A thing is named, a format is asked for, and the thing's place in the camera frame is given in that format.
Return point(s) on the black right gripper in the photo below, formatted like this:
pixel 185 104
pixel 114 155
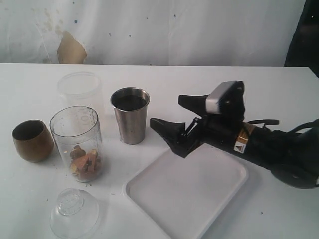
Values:
pixel 220 131

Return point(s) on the stainless steel cup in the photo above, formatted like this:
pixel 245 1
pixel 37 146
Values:
pixel 130 106

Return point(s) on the clear plastic shaker body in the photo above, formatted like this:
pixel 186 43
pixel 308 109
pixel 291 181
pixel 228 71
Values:
pixel 76 125

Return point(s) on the clear plastic shaker lid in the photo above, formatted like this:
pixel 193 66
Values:
pixel 75 214

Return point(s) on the brown wooden round cup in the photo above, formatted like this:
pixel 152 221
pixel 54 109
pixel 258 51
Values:
pixel 33 141

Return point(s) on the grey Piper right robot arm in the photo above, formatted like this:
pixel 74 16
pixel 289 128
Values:
pixel 292 157

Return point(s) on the white plastic tray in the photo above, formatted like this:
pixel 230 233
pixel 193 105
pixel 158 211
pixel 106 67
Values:
pixel 184 196

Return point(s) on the clear plastic container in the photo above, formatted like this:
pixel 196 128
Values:
pixel 82 89

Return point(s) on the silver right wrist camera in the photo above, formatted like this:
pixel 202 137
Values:
pixel 216 101

